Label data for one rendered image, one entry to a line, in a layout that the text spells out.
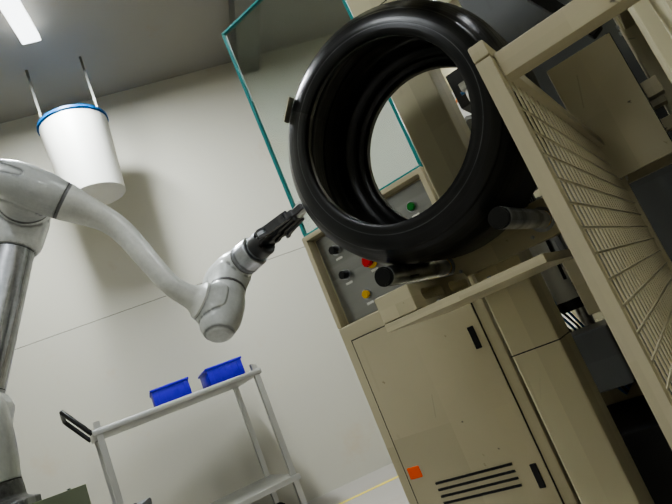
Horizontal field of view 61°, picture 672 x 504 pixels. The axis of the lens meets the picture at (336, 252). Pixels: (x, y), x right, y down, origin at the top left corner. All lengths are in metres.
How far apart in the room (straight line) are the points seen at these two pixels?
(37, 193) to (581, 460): 1.47
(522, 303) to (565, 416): 0.29
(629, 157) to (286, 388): 3.52
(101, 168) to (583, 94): 3.38
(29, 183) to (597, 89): 1.34
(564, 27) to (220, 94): 4.71
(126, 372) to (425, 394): 3.02
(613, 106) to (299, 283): 3.52
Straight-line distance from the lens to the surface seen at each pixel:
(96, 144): 4.30
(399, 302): 1.22
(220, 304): 1.48
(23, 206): 1.60
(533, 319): 1.51
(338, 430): 4.53
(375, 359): 2.03
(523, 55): 0.64
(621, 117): 1.41
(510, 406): 1.87
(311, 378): 4.51
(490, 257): 1.50
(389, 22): 1.28
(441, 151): 1.58
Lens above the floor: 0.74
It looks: 12 degrees up
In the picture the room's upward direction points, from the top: 23 degrees counter-clockwise
